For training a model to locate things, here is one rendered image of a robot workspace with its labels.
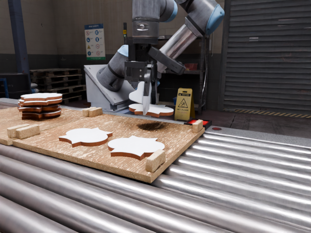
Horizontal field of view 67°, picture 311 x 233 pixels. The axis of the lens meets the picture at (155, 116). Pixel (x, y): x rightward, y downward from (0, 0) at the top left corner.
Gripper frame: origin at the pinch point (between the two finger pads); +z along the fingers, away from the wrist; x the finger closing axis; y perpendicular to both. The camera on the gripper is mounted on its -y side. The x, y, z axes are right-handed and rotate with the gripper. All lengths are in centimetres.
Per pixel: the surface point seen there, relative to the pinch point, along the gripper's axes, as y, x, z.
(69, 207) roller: 3.8, 39.3, 7.1
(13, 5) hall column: 333, -331, -92
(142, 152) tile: -3.3, 22.6, 4.3
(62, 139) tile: 19.1, 17.1, 5.6
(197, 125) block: -14.2, 3.0, 3.1
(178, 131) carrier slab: -8.8, 2.6, 5.5
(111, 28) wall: 221, -520, -73
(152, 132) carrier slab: -1.7, 5.0, 5.7
